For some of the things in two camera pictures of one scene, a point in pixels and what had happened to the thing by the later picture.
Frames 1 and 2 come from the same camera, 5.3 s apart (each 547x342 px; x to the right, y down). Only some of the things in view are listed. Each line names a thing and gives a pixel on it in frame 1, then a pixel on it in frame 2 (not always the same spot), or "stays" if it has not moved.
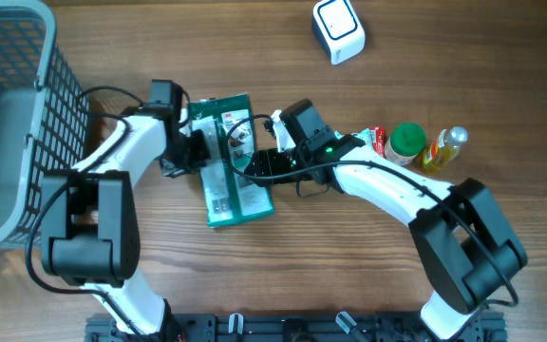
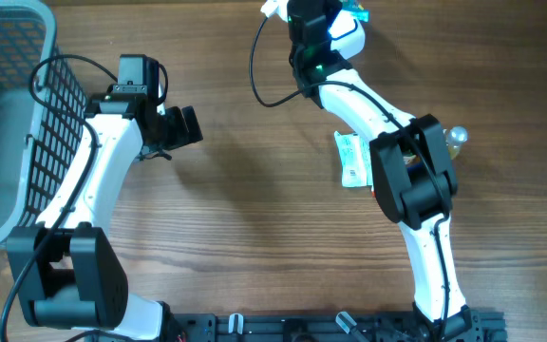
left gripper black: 202,157 → 181,136
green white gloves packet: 229,196 → 356,9
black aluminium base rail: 299,327 stays
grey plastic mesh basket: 28,121 stays
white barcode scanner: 336,27 stays
